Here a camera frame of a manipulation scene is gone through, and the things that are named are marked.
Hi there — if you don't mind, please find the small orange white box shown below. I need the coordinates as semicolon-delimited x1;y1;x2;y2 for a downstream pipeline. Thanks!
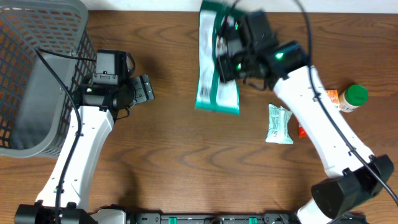
326;90;340;110

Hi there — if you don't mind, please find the light green wipes pack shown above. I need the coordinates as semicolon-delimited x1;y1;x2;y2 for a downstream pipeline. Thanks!
266;104;294;144

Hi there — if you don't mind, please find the red snack bag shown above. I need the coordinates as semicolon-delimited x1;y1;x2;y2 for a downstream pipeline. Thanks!
298;123;308;138

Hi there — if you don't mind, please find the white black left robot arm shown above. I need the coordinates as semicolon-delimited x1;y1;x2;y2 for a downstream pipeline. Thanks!
14;75;155;223

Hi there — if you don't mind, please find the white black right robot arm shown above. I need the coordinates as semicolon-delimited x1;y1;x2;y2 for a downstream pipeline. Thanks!
217;29;394;223

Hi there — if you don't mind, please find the green white package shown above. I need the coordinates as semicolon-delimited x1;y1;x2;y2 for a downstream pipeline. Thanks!
195;1;240;115

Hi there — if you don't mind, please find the green lid seasoning jar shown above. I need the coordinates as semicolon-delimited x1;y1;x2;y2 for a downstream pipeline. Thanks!
339;84;369;113

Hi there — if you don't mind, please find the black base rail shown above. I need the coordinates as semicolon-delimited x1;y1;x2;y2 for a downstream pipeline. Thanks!
126;212;300;224

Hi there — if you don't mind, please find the grey plastic laundry basket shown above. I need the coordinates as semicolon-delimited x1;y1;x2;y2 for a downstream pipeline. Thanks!
1;0;96;158

